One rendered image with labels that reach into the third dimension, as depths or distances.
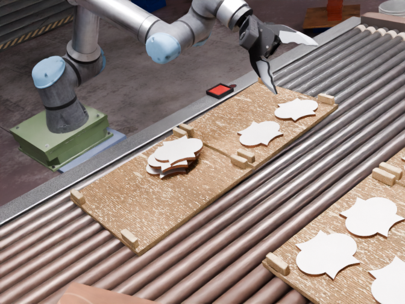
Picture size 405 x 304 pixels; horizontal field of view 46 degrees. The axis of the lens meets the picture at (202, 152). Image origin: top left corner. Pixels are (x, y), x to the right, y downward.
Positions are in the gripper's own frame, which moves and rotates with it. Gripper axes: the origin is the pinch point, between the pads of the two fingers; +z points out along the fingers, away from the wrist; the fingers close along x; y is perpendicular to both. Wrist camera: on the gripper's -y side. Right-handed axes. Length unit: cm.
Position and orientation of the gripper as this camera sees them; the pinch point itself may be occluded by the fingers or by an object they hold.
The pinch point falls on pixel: (296, 71)
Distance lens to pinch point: 114.9
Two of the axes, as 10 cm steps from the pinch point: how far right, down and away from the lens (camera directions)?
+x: -5.5, 6.9, 4.7
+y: 4.6, -2.2, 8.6
